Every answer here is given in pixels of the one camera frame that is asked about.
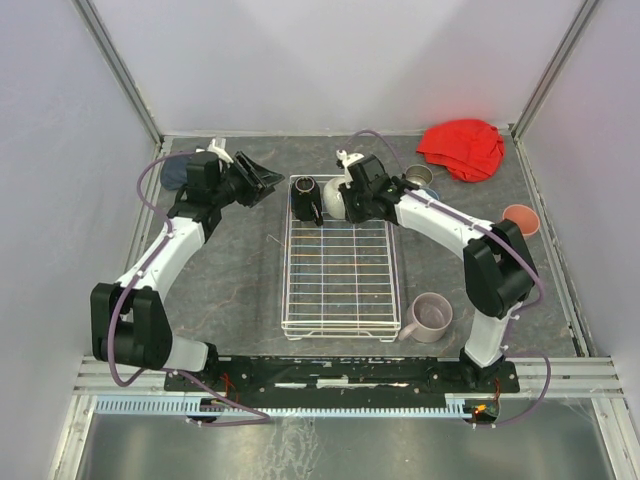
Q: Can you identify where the cream ceramic mug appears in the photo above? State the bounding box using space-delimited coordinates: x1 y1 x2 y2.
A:
322 177 346 220

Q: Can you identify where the black mug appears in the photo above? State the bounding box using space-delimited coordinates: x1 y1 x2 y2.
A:
290 176 324 226

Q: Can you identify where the blue plastic cup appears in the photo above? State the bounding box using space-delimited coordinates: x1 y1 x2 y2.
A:
424 188 440 200

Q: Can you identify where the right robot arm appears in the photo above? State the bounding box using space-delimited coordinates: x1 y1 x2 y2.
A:
336 150 544 380

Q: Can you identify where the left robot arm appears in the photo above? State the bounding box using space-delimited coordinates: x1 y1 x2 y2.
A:
90 147 284 372

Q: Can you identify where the dark blue cloth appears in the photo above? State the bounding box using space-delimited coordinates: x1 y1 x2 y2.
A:
160 152 192 191

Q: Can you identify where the red cloth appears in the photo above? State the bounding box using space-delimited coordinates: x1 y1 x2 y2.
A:
416 119 506 183

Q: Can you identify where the lilac ceramic mug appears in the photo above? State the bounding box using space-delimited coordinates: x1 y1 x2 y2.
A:
397 292 453 343

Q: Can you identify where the pink plastic cup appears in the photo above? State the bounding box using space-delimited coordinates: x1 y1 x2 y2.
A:
502 204 540 239

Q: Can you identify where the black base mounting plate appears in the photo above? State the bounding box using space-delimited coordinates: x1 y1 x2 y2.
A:
194 355 520 408

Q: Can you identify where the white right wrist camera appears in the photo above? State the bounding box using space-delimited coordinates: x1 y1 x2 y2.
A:
336 149 364 184

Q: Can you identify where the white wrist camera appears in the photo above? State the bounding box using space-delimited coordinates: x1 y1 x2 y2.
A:
336 149 364 184
195 138 234 164

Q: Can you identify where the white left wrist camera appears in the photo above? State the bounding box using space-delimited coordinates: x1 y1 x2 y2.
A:
195 138 234 164

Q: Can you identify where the white wire dish rack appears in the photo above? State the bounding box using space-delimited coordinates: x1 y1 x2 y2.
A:
281 199 401 343

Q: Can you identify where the white slotted cable duct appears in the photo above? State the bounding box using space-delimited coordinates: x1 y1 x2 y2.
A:
94 394 472 419

